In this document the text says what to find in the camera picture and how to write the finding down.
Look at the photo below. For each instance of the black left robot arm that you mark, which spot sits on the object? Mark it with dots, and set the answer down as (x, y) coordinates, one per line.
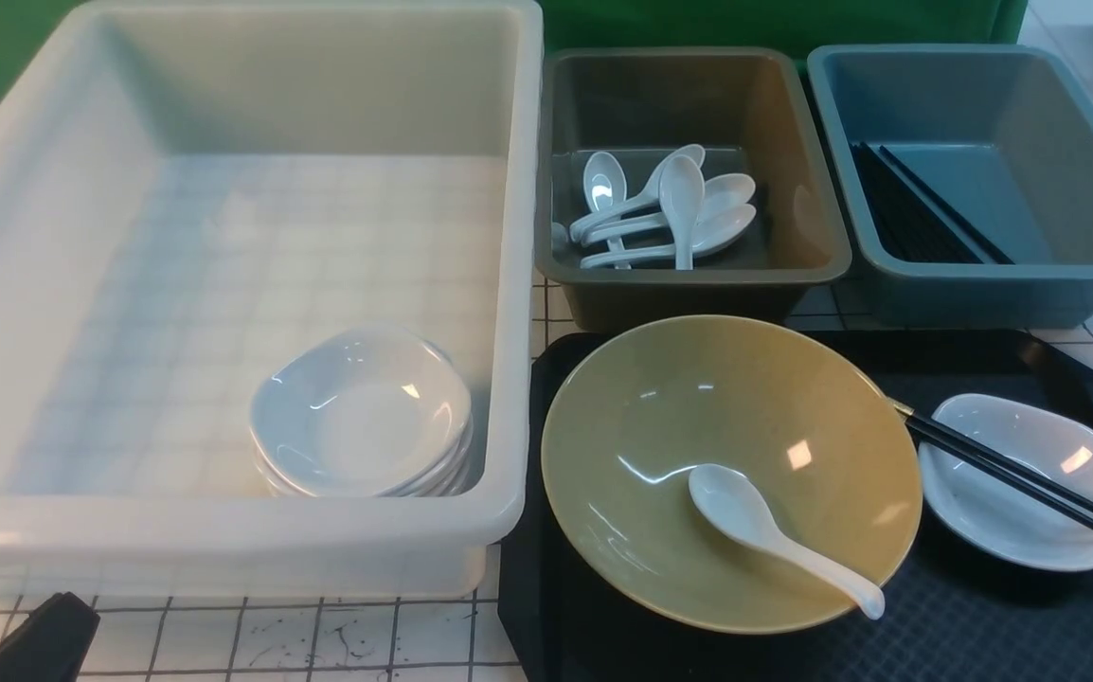
(52, 643)

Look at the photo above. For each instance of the white spoon in bin top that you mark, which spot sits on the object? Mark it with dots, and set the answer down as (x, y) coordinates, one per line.
(647, 196)

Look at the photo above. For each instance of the large white plastic tub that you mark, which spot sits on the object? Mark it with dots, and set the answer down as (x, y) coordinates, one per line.
(193, 193)

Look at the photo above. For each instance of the white spoon in bin bottom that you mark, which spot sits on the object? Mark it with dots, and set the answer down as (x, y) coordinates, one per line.
(708, 236)

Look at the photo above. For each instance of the yellow noodle bowl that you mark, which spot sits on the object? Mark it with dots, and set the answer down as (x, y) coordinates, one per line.
(827, 449)

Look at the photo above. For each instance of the blue-grey chopstick bin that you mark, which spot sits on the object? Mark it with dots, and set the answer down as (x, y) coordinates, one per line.
(1005, 134)

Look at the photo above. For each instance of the stack of white dishes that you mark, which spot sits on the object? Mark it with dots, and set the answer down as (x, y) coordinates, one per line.
(375, 411)

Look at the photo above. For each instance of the white spoon in bin centre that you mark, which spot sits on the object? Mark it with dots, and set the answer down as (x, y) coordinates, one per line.
(681, 197)

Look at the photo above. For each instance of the white soup spoon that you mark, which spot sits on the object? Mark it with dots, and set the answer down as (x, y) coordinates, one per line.
(735, 507)

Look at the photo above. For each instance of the black chopsticks pile in bin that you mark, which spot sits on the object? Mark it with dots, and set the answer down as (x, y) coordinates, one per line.
(913, 221)

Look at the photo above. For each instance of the green backdrop cloth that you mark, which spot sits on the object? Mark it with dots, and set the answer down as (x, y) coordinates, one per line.
(792, 27)

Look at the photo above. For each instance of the black chopstick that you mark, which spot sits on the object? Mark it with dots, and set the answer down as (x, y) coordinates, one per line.
(1010, 478)
(1056, 496)

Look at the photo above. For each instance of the black plastic serving tray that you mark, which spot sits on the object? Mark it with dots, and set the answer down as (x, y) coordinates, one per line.
(957, 614)

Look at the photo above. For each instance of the white square sauce dish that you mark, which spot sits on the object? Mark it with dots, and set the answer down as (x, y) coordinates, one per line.
(990, 514)

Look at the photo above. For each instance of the white spoon in bin left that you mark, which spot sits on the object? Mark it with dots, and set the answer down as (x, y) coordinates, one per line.
(604, 182)

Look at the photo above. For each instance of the grey-brown spoon bin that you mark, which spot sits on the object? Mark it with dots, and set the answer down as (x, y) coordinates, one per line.
(747, 108)

